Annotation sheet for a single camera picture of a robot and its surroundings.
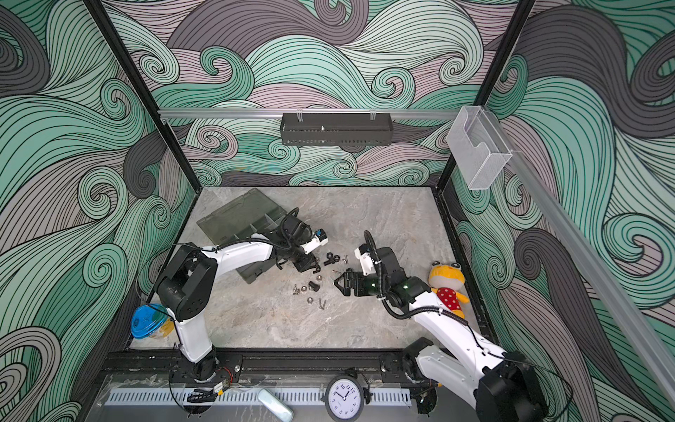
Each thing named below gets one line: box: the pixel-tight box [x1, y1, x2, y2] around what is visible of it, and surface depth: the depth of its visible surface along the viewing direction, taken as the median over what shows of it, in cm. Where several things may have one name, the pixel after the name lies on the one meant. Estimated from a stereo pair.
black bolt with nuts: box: [323, 251, 341, 266], surface depth 97 cm
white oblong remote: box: [257, 387, 295, 422], surface depth 66 cm
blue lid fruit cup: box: [130, 303, 175, 340], surface depth 74 cm
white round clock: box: [324, 375, 365, 422], surface depth 68 cm
